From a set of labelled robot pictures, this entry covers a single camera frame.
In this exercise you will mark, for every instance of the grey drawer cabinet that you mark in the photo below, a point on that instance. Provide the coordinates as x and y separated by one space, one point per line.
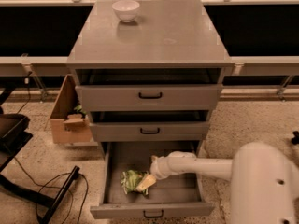
165 34

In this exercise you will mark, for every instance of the white ceramic bowl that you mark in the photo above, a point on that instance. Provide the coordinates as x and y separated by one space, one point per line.
126 10

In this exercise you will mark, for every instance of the black stand frame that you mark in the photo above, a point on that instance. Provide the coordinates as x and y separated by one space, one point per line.
36 168

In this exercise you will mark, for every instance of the green jalapeno chip bag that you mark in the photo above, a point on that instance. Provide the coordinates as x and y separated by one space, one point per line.
130 179

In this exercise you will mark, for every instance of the grey top drawer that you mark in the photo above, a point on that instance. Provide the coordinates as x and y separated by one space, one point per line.
148 89

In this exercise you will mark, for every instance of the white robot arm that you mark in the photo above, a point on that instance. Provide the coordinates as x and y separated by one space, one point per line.
264 182

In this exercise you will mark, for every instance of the grey bottom drawer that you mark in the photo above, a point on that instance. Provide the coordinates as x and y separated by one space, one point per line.
176 196

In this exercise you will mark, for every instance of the cardboard box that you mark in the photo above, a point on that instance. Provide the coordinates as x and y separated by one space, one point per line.
68 125

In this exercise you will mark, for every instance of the grey drawer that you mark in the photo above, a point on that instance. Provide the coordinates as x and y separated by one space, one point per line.
148 89
176 196
121 126

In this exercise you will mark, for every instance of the grey middle drawer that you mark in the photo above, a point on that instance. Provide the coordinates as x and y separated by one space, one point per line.
121 126

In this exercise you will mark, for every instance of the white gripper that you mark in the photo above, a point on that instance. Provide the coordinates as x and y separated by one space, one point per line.
159 168

